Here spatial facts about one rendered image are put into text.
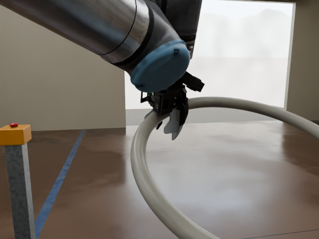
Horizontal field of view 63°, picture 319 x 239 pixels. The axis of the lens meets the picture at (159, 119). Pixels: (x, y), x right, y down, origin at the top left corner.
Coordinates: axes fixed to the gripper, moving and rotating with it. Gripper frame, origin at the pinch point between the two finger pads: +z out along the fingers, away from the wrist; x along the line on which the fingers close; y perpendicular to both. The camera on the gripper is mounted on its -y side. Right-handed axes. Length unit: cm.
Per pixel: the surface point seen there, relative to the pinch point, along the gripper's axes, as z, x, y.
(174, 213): -7.6, 22.6, 23.0
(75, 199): 191, -146, -40
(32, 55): 174, -548, -161
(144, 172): -7.7, 13.8, 21.0
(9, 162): 56, -79, 23
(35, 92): 250, -522, -145
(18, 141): 44, -78, 17
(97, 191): 196, -146, -67
